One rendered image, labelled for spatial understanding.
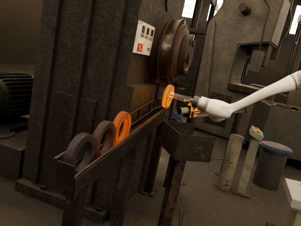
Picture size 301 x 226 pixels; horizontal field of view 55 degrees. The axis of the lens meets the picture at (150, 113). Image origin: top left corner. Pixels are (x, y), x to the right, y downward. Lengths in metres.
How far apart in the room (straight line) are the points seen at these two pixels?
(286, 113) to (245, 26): 1.48
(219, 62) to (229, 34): 0.45
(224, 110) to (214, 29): 3.15
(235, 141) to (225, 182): 0.40
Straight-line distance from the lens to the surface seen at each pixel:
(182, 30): 2.02
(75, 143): 1.10
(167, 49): 1.89
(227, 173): 2.77
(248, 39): 4.70
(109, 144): 1.37
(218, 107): 1.81
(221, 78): 4.75
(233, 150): 2.71
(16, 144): 2.34
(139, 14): 1.71
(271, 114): 4.02
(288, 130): 4.14
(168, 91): 1.84
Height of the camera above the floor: 1.07
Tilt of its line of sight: 11 degrees down
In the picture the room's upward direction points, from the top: 11 degrees clockwise
